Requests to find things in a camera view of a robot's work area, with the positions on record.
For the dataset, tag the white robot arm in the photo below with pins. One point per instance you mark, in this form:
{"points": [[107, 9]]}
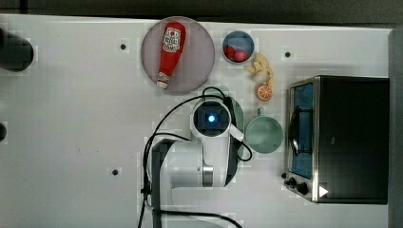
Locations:
{"points": [[209, 159]]}

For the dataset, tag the orange slice toy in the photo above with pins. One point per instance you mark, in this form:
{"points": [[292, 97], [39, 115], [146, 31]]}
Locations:
{"points": [[264, 92]]}

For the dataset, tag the mint green mug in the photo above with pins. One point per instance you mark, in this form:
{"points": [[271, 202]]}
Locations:
{"points": [[264, 134]]}

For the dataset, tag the red toy fruit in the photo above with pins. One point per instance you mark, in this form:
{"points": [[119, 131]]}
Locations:
{"points": [[233, 55]]}

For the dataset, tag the red plush ketchup bottle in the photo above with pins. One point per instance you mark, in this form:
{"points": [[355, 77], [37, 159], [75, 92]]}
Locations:
{"points": [[173, 40]]}

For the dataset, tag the black toaster oven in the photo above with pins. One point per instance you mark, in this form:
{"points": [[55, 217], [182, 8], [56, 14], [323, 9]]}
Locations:
{"points": [[337, 139]]}

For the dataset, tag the black cylindrical holder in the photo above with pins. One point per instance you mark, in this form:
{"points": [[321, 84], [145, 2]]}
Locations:
{"points": [[16, 53]]}

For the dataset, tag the black round cup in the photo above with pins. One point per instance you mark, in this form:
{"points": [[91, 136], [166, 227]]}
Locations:
{"points": [[3, 132]]}

